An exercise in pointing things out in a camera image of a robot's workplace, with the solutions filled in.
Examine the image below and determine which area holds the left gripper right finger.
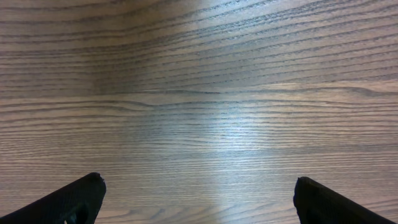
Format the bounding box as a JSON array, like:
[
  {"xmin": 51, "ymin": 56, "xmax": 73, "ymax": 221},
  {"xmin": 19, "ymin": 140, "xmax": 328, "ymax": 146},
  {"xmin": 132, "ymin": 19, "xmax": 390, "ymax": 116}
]
[{"xmin": 293, "ymin": 177, "xmax": 396, "ymax": 224}]

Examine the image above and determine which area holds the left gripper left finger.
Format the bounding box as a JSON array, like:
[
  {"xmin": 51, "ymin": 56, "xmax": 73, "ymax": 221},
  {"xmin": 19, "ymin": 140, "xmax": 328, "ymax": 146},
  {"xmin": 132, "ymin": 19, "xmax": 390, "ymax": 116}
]
[{"xmin": 1, "ymin": 172, "xmax": 106, "ymax": 224}]

